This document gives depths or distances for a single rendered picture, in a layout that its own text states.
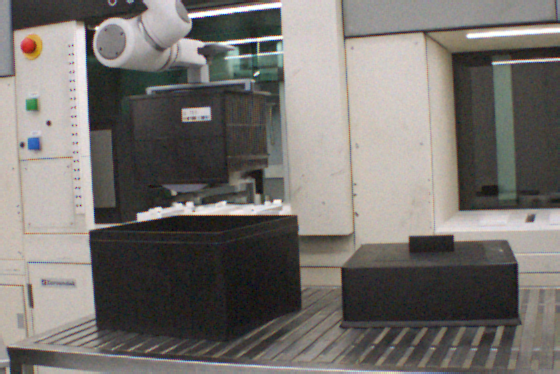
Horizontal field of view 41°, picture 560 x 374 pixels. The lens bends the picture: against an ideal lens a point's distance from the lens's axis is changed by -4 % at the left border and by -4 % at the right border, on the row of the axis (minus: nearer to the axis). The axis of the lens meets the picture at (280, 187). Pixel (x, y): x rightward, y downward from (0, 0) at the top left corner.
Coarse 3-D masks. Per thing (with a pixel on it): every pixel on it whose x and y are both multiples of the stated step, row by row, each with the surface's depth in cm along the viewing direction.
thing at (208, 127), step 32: (128, 96) 151; (160, 96) 148; (192, 96) 145; (224, 96) 143; (256, 96) 157; (160, 128) 148; (192, 128) 146; (224, 128) 143; (256, 128) 157; (160, 160) 149; (192, 160) 146; (224, 160) 144; (256, 160) 157; (192, 192) 163; (256, 192) 163
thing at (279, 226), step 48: (96, 240) 129; (144, 240) 124; (192, 240) 120; (240, 240) 123; (288, 240) 137; (96, 288) 130; (144, 288) 125; (192, 288) 120; (240, 288) 123; (288, 288) 137; (192, 336) 121
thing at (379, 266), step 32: (352, 256) 134; (384, 256) 131; (416, 256) 129; (448, 256) 127; (480, 256) 125; (512, 256) 123; (352, 288) 123; (384, 288) 122; (416, 288) 121; (448, 288) 119; (480, 288) 118; (512, 288) 117; (352, 320) 123; (384, 320) 122; (416, 320) 121; (448, 320) 120; (480, 320) 118; (512, 320) 117
